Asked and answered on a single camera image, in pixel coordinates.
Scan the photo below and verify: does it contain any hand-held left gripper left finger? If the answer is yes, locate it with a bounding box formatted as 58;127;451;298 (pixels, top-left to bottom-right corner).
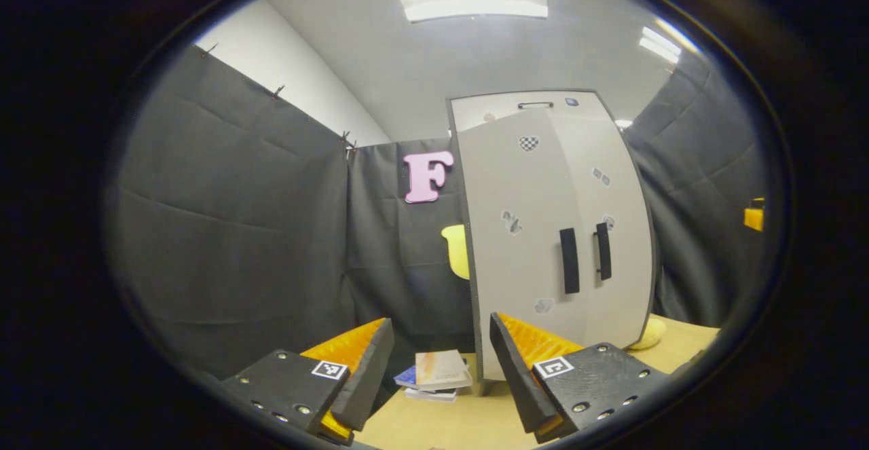
221;316;395;445

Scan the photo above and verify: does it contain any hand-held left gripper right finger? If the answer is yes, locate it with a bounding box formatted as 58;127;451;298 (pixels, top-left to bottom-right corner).
490;311;673;444

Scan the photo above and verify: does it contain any grey cabinet door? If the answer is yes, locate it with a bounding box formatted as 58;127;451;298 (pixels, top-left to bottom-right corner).
547;109;656;350
454;107;590;383

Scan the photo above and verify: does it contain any grey cabinet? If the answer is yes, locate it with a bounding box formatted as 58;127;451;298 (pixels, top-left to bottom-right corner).
446;89;658;396

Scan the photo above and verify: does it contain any white book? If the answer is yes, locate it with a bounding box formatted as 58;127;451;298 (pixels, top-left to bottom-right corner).
405;387;459;403

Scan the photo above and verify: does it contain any beige book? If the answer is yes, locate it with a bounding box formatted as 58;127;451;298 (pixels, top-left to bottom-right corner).
414;350;474;392

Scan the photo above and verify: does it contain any yellow plush toy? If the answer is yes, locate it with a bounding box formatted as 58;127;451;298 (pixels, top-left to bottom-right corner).
628;318;667;351

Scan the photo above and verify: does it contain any black backdrop cloth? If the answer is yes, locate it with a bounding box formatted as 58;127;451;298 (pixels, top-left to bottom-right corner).
105;43;768;379

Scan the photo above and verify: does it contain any large ceiling light panel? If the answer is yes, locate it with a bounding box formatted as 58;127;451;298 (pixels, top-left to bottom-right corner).
394;0;549;23

